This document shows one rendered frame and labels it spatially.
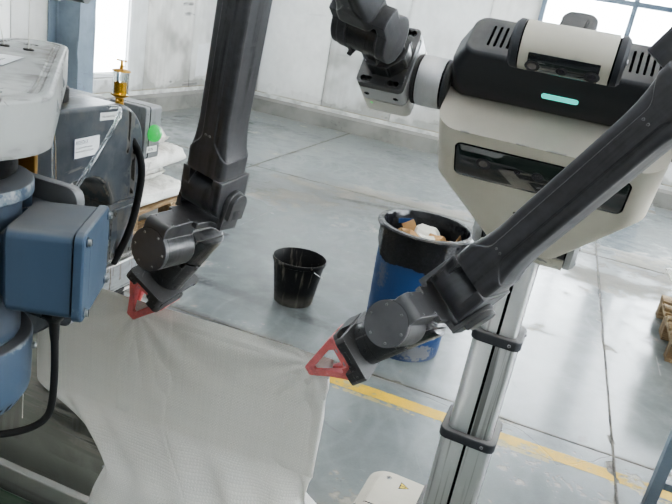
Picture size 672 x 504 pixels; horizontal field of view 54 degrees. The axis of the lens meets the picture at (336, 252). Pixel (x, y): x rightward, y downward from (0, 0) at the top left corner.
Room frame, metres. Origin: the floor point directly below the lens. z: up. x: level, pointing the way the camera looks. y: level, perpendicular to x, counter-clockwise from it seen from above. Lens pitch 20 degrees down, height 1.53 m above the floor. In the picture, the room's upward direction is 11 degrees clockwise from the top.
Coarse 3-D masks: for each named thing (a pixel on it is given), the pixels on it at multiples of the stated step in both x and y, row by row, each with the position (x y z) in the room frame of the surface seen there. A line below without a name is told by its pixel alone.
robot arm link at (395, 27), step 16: (336, 0) 1.03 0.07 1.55; (352, 0) 1.00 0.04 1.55; (368, 0) 1.02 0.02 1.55; (384, 0) 1.05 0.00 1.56; (336, 16) 1.09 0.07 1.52; (352, 16) 1.04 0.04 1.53; (368, 16) 1.03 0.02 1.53; (384, 16) 1.04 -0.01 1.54; (400, 16) 1.08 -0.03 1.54; (336, 32) 1.10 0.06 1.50; (384, 32) 1.04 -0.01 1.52; (400, 32) 1.09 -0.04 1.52; (384, 48) 1.06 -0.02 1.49; (400, 48) 1.11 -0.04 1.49
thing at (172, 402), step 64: (128, 320) 0.89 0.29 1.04; (192, 320) 0.86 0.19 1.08; (64, 384) 0.92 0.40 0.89; (128, 384) 0.89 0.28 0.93; (192, 384) 0.86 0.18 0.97; (256, 384) 0.83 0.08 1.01; (320, 384) 0.81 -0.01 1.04; (128, 448) 0.85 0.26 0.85; (192, 448) 0.84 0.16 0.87; (256, 448) 0.83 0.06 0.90
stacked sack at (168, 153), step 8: (160, 144) 4.32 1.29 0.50; (168, 144) 4.38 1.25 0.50; (160, 152) 4.16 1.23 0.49; (168, 152) 4.23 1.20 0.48; (176, 152) 4.31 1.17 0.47; (152, 160) 4.01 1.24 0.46; (160, 160) 4.12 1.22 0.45; (168, 160) 4.21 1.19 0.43; (176, 160) 4.32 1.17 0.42; (152, 168) 4.03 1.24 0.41
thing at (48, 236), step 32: (32, 224) 0.56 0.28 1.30; (64, 224) 0.58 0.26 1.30; (96, 224) 0.59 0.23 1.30; (0, 256) 0.55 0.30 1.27; (32, 256) 0.55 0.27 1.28; (64, 256) 0.55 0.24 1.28; (96, 256) 0.60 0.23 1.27; (0, 288) 0.55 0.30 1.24; (32, 288) 0.55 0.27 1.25; (64, 288) 0.55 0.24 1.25; (96, 288) 0.61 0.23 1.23
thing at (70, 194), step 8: (40, 176) 0.67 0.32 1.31; (40, 184) 0.66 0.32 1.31; (48, 184) 0.66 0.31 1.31; (56, 184) 0.65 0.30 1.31; (64, 184) 0.66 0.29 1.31; (72, 184) 0.66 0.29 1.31; (40, 192) 0.66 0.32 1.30; (48, 192) 0.66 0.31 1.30; (56, 192) 0.65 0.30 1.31; (64, 192) 0.65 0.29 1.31; (72, 192) 0.65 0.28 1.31; (80, 192) 0.66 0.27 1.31; (32, 200) 0.65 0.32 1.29; (40, 200) 0.65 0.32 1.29; (48, 200) 0.66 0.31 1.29; (56, 200) 0.65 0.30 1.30; (64, 200) 0.65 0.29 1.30; (72, 200) 0.65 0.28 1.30; (80, 200) 0.65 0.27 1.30; (24, 208) 0.62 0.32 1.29; (64, 320) 0.65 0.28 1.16
